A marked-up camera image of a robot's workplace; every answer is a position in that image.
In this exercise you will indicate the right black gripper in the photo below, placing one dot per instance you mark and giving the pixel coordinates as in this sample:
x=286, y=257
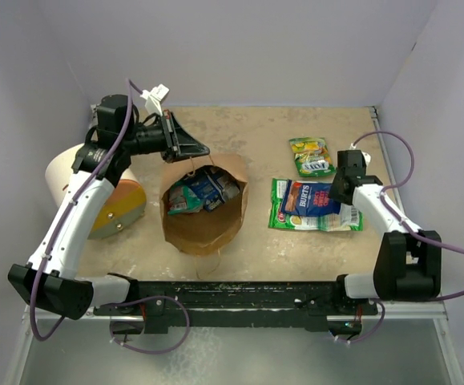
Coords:
x=334, y=193

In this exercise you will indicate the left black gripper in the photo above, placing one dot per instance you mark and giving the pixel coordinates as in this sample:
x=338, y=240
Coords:
x=177, y=142

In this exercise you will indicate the green Fox's candy bag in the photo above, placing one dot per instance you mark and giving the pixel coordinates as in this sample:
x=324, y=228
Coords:
x=311, y=157

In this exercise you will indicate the green white chips bag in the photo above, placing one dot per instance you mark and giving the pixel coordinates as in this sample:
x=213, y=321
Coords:
x=349, y=218

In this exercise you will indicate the blue Burts chips bag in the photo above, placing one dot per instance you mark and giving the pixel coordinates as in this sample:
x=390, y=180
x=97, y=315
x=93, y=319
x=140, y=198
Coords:
x=308, y=199

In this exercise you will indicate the brown paper bag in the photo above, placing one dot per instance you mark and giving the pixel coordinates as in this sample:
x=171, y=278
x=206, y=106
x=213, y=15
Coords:
x=205, y=233

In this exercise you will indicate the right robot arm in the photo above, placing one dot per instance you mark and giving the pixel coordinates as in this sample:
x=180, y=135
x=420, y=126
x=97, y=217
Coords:
x=408, y=267

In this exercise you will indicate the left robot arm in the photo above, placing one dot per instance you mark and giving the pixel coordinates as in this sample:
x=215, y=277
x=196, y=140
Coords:
x=48, y=280

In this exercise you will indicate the green snack pack in bag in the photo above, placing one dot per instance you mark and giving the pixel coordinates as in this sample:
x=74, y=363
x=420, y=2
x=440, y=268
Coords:
x=182, y=200

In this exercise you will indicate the blue white snack pack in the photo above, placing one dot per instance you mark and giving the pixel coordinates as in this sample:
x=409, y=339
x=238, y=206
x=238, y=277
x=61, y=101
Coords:
x=213, y=186

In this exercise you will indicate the white roll with orange end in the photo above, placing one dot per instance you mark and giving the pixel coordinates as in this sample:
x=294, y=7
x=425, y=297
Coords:
x=124, y=206

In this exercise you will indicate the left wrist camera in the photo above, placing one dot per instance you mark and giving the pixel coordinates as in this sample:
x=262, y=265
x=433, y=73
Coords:
x=154, y=98

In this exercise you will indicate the aluminium table frame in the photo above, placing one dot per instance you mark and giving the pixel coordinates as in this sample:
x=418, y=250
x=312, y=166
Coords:
x=411, y=346

